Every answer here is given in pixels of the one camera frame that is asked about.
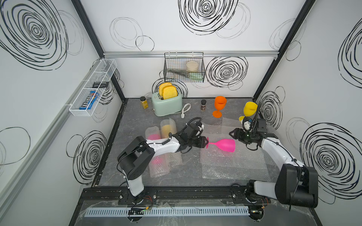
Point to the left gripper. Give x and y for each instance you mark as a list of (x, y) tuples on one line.
[(201, 141)]

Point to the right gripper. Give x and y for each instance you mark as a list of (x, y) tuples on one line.
[(238, 134)]

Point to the yellow wine glass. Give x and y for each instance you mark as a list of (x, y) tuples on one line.
[(250, 109)]

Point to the pink glass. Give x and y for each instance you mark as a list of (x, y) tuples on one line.
[(159, 165), (227, 145)]

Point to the orange wine glass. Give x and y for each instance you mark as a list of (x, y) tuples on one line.
[(220, 103)]

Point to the bubble wrap of orange glass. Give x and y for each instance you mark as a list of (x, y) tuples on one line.
[(242, 164)]

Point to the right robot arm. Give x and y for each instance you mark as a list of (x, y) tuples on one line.
[(296, 185)]

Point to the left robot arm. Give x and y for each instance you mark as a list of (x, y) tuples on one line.
[(135, 158)]

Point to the yellow-orange glass in wrap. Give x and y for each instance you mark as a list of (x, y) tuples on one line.
[(169, 126)]

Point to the dark spice jar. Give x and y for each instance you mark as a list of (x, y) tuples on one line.
[(203, 105)]

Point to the mint green toaster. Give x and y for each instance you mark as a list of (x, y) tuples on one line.
[(163, 107)]

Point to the yellow sponge toast front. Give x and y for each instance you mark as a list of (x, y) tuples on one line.
[(169, 92)]

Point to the yellow sponge toast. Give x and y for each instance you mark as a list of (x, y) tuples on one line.
[(162, 86), (169, 92)]

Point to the yellow sponge toast back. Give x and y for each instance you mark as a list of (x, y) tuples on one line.
[(162, 86)]

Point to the yellow spice jar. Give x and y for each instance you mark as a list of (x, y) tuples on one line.
[(144, 102)]

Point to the green item in basket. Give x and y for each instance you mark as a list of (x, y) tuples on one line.
[(196, 77)]

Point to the beige cup in basket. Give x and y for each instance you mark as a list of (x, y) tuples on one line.
[(192, 66)]

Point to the black small box on shelf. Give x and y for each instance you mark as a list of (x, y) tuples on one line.
[(100, 85)]

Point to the blue candy packet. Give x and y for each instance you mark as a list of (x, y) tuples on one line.
[(89, 101)]

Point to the white toaster cable plug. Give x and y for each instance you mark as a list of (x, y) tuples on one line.
[(185, 108)]

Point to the black wire wall basket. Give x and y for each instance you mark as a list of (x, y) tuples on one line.
[(175, 65)]

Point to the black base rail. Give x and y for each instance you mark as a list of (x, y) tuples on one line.
[(236, 193)]

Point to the white slotted cable duct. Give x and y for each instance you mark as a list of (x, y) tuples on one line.
[(168, 211)]

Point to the white wire wall shelf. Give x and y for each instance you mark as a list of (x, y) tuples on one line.
[(101, 71)]

